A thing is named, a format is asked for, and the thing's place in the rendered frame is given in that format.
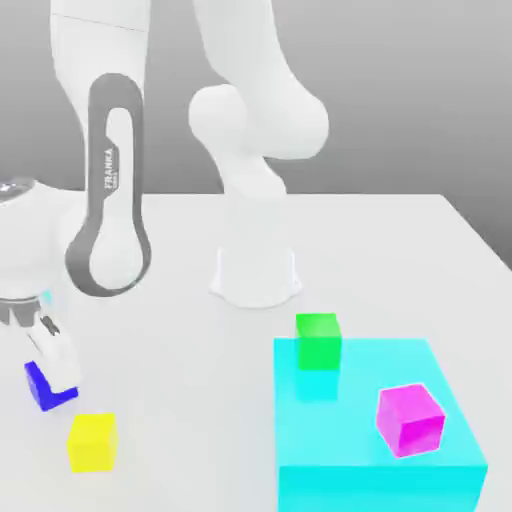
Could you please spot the large cyan box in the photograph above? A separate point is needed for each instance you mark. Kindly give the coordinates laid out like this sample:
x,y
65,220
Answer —
x,y
360,440

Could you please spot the small magenta cube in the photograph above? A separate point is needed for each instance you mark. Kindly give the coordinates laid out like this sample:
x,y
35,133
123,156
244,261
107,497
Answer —
x,y
410,420

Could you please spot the small green cube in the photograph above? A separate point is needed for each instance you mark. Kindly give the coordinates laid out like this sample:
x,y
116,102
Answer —
x,y
318,342

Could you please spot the small blue cube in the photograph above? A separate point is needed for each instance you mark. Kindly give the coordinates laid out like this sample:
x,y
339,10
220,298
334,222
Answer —
x,y
40,394

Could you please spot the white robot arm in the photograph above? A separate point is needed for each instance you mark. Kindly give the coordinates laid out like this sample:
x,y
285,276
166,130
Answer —
x,y
256,120

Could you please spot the small yellow cube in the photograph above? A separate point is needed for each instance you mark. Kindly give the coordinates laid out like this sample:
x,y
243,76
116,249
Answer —
x,y
92,443

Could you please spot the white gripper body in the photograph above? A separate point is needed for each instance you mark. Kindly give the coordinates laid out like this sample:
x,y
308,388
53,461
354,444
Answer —
x,y
60,360

